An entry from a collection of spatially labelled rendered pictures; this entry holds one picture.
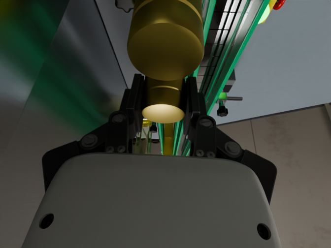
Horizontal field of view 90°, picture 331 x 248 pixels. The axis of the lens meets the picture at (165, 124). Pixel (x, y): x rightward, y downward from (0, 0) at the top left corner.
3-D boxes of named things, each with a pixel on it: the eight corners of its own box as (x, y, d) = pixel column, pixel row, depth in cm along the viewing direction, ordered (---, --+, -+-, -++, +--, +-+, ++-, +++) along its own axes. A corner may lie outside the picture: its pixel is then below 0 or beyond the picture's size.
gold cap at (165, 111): (143, 53, 13) (136, 103, 11) (188, 54, 13) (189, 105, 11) (147, 81, 16) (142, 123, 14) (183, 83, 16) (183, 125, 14)
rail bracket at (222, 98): (216, 71, 49) (219, 111, 44) (241, 72, 49) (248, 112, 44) (213, 79, 53) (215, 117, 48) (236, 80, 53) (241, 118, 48)
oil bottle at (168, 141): (164, 136, 107) (161, 182, 96) (173, 137, 106) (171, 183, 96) (164, 139, 112) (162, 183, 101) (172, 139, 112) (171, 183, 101)
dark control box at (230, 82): (212, 61, 62) (214, 79, 59) (233, 62, 62) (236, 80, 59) (207, 76, 70) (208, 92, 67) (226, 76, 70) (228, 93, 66)
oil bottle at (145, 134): (138, 110, 74) (131, 170, 64) (150, 109, 73) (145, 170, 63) (142, 116, 79) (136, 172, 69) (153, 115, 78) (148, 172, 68)
